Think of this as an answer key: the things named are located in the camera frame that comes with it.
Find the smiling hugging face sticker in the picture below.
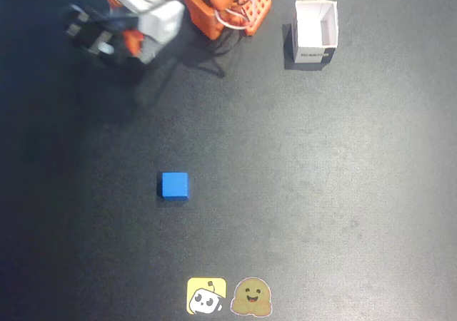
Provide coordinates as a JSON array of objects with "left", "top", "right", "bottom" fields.
[{"left": 230, "top": 276, "right": 273, "bottom": 317}]

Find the white cardboard box black label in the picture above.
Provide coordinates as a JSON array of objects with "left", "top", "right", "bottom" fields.
[{"left": 291, "top": 0, "right": 339, "bottom": 65}]

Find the yellow robot sticker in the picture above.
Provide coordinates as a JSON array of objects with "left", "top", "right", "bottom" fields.
[{"left": 186, "top": 277, "right": 228, "bottom": 315}]

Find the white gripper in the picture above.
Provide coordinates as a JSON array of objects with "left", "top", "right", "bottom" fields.
[{"left": 122, "top": 1, "right": 186, "bottom": 64}]

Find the white cable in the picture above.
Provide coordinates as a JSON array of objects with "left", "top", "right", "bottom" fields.
[{"left": 213, "top": 0, "right": 261, "bottom": 30}]

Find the blue cube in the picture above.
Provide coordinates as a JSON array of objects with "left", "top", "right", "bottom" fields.
[{"left": 156, "top": 171, "right": 191, "bottom": 201}]

